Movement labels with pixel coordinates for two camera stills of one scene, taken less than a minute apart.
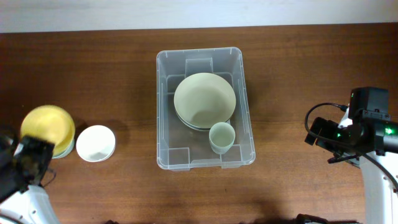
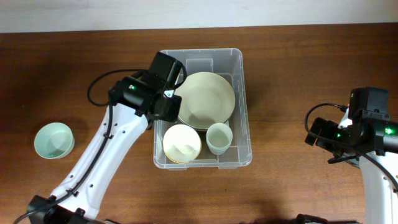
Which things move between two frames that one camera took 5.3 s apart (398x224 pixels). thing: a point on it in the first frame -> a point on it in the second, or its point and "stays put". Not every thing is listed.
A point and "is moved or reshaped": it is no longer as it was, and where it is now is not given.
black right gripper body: (330, 131) stays put
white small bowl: (96, 144) is moved or reshaped
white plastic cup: (221, 137) stays put
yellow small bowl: (51, 124) -> (182, 154)
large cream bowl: (204, 99) stays put
